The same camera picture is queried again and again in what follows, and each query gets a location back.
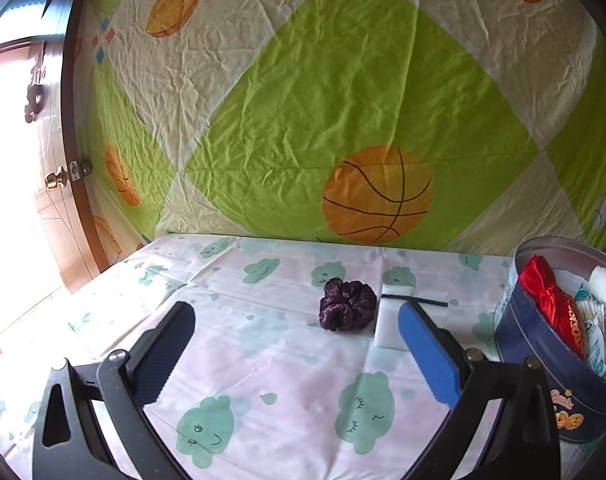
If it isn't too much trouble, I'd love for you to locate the wooden door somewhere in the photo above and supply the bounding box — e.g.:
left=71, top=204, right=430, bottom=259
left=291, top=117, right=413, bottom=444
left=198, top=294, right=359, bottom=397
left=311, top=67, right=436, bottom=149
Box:
left=0, top=0, right=148, bottom=361

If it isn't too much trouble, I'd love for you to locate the cloud print tablecloth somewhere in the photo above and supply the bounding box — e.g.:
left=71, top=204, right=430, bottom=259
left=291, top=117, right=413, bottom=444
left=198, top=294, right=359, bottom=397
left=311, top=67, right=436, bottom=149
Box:
left=0, top=232, right=606, bottom=480

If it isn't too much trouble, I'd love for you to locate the round blue cookie tin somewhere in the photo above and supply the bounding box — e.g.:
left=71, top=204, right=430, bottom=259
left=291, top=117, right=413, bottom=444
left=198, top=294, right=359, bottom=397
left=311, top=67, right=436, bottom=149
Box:
left=493, top=236, right=606, bottom=443

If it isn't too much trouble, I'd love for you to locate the brass door knob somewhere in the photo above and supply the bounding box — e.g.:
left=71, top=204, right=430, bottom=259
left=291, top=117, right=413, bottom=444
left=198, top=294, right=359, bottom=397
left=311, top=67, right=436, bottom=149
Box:
left=44, top=159, right=92, bottom=191

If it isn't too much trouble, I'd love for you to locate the red satin pouch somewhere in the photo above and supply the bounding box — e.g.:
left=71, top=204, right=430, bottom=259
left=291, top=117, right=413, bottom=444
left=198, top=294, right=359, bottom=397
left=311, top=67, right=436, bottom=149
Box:
left=518, top=255, right=586, bottom=358

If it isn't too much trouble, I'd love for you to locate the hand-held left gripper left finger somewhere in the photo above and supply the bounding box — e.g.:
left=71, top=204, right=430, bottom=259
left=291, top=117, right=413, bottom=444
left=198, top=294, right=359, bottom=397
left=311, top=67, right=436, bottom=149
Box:
left=32, top=301, right=197, bottom=480

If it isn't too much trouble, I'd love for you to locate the purple velvet scrunchie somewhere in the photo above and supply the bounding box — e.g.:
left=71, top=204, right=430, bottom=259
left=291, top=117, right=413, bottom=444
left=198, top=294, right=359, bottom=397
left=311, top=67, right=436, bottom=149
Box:
left=319, top=276, right=378, bottom=332

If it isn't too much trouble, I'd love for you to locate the dark hanging door ornament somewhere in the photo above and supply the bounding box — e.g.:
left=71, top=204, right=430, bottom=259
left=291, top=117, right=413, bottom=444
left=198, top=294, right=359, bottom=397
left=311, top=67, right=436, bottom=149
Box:
left=24, top=52, right=48, bottom=123

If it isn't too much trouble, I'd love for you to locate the clear plastic packet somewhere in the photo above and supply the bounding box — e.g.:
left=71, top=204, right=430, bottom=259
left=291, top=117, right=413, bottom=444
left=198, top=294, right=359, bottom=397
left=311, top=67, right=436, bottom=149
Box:
left=575, top=287, right=606, bottom=378

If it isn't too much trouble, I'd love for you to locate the basketball print hanging sheet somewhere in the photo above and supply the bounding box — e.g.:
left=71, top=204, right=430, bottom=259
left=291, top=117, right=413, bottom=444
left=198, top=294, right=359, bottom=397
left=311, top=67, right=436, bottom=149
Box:
left=75, top=0, right=606, bottom=256

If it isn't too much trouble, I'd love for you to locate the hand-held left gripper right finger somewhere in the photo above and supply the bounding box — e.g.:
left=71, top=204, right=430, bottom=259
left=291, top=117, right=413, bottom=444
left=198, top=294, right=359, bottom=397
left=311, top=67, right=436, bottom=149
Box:
left=398, top=301, right=564, bottom=480

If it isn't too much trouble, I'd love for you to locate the white sponge block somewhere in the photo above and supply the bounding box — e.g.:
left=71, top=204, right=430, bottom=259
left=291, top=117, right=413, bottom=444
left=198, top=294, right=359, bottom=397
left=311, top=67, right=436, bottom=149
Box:
left=374, top=285, right=458, bottom=348

